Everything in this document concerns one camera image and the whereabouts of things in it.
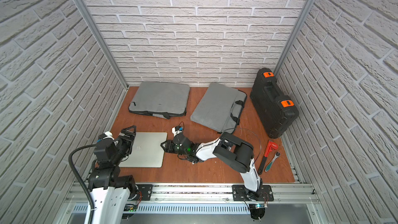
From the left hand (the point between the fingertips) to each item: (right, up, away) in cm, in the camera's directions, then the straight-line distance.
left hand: (137, 128), depth 75 cm
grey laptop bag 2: (+44, +9, +29) cm, 53 cm away
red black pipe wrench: (+73, -12, +15) cm, 76 cm away
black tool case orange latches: (+71, +9, +7) cm, 72 cm away
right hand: (+11, -11, +10) cm, 19 cm away
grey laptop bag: (+3, +15, +35) cm, 39 cm away
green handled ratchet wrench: (+75, -16, +10) cm, 78 cm away
